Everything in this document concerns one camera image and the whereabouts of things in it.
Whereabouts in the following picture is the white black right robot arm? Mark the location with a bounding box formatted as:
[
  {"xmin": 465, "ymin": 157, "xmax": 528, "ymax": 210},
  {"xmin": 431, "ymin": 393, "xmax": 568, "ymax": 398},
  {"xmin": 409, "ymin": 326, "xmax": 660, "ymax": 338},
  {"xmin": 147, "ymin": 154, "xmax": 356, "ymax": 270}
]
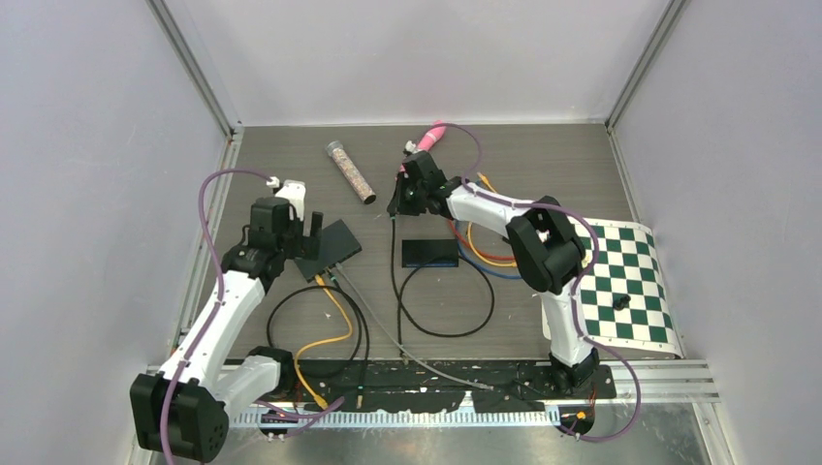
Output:
[{"xmin": 388, "ymin": 151, "xmax": 599, "ymax": 398}]

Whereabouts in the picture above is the red ethernet cable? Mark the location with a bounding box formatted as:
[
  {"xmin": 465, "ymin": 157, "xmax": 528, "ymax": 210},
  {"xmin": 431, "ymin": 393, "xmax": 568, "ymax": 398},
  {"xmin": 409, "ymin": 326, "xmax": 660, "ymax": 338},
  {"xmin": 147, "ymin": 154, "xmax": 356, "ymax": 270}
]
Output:
[{"xmin": 446, "ymin": 218, "xmax": 517, "ymax": 264}]

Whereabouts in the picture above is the green white checkerboard mat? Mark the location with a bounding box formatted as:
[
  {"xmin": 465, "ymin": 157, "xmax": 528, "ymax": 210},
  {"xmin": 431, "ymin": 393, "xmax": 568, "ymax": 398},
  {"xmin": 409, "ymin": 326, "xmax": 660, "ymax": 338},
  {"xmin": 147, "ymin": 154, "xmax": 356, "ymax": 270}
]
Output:
[{"xmin": 580, "ymin": 218, "xmax": 682, "ymax": 357}]

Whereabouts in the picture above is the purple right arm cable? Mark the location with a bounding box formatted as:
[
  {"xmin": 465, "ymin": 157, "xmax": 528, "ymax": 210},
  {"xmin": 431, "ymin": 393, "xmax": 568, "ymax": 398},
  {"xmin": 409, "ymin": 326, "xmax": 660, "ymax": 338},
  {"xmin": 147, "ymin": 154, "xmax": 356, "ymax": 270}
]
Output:
[{"xmin": 404, "ymin": 123, "xmax": 644, "ymax": 444}]

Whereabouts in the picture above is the small black TP-Link switch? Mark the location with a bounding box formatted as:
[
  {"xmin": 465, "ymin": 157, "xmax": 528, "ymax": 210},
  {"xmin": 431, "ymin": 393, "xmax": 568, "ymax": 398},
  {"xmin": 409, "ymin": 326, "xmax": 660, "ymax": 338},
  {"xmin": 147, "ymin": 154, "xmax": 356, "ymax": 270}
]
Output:
[{"xmin": 401, "ymin": 238, "xmax": 459, "ymax": 268}]

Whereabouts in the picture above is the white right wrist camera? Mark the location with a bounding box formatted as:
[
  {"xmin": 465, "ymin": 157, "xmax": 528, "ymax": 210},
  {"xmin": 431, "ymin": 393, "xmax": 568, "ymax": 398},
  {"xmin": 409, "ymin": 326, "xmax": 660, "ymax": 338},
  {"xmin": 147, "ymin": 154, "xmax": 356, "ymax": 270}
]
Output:
[{"xmin": 402, "ymin": 140, "xmax": 419, "ymax": 156}]

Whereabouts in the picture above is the pink marker pen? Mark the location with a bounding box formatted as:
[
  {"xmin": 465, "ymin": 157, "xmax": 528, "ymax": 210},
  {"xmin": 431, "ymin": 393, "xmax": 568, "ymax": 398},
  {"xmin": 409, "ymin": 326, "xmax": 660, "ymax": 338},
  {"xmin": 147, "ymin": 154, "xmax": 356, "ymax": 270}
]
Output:
[{"xmin": 414, "ymin": 120, "xmax": 446, "ymax": 153}]

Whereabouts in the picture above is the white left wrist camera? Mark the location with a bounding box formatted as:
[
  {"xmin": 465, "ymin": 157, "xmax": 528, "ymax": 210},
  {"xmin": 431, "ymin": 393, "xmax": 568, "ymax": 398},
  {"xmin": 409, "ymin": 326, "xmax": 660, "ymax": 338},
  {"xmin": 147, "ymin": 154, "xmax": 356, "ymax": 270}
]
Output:
[{"xmin": 266, "ymin": 176, "xmax": 306, "ymax": 220}]

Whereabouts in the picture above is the aluminium front rail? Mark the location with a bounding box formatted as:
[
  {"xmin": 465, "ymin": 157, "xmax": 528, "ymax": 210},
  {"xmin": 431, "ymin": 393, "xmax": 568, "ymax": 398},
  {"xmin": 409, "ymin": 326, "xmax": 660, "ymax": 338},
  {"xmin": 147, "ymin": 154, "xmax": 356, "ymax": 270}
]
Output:
[{"xmin": 136, "ymin": 360, "xmax": 720, "ymax": 410}]

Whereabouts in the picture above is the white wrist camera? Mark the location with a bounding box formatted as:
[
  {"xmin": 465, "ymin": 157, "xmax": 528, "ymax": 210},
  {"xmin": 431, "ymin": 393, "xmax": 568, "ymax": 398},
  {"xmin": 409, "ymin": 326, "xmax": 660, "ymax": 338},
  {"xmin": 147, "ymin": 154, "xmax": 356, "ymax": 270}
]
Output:
[
  {"xmin": 402, "ymin": 140, "xmax": 419, "ymax": 156},
  {"xmin": 266, "ymin": 176, "xmax": 306, "ymax": 220}
]

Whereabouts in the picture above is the black cable teal boot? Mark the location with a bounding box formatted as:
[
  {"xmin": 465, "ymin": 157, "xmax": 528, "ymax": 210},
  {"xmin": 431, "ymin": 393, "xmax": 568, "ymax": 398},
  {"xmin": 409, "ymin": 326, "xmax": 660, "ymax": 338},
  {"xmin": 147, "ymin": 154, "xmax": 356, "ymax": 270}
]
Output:
[
  {"xmin": 389, "ymin": 218, "xmax": 496, "ymax": 346},
  {"xmin": 266, "ymin": 274, "xmax": 372, "ymax": 410}
]

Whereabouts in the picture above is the yellow cable in grey switch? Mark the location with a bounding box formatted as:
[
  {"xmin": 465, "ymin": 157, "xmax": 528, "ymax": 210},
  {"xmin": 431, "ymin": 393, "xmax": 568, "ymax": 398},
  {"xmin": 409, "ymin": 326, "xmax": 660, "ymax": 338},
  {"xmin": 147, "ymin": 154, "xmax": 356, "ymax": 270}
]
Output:
[{"xmin": 293, "ymin": 274, "xmax": 355, "ymax": 410}]

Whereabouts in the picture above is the blue ethernet cable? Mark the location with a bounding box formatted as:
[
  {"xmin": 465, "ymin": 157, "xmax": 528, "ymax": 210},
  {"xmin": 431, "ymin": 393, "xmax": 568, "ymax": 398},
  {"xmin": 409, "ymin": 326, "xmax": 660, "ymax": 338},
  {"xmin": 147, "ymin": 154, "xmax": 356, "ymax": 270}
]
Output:
[{"xmin": 456, "ymin": 246, "xmax": 524, "ymax": 281}]

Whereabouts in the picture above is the black chess piece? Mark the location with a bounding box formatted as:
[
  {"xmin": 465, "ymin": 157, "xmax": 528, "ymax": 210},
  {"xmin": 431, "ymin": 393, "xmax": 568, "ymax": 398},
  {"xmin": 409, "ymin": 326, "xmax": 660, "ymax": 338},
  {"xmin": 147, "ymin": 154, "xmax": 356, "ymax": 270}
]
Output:
[{"xmin": 612, "ymin": 294, "xmax": 631, "ymax": 311}]

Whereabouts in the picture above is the dark grey network switch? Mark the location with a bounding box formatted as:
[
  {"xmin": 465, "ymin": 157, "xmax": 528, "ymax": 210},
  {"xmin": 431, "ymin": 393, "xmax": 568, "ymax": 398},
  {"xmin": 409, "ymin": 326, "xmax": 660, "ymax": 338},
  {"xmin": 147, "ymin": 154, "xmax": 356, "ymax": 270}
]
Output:
[{"xmin": 295, "ymin": 219, "xmax": 363, "ymax": 283}]

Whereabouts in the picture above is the glitter tube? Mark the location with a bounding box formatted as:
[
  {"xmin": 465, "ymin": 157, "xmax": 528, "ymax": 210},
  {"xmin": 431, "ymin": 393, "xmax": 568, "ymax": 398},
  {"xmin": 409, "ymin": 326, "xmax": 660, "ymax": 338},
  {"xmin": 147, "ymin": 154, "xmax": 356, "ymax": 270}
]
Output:
[{"xmin": 326, "ymin": 140, "xmax": 376, "ymax": 204}]

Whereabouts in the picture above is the yellow ethernet cable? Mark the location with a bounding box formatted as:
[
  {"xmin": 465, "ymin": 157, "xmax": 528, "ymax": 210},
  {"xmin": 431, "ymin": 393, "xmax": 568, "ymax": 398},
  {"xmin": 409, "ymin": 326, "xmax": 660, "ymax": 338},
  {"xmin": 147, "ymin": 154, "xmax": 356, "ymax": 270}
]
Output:
[{"xmin": 466, "ymin": 170, "xmax": 519, "ymax": 269}]

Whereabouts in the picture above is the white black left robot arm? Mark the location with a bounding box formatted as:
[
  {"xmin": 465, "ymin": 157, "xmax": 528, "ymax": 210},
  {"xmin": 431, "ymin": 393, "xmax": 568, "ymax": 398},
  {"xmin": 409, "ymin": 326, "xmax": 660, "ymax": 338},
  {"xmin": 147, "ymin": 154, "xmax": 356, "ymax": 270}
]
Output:
[{"xmin": 130, "ymin": 197, "xmax": 324, "ymax": 463}]

